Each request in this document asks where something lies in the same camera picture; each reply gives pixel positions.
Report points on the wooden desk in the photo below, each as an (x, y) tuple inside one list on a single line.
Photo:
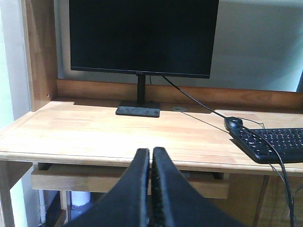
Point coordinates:
[(73, 123)]

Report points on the black computer monitor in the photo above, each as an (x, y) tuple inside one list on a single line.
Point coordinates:
[(143, 37)]

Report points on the black keyboard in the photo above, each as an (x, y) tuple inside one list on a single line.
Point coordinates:
[(268, 146)]

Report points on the black computer mouse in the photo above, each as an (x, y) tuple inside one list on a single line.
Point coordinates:
[(231, 123)]

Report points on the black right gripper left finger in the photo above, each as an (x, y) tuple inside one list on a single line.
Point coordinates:
[(125, 205)]

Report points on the white cylinder under desk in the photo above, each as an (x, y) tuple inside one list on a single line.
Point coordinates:
[(79, 203)]

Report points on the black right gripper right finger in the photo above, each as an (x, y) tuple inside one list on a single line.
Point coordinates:
[(175, 203)]

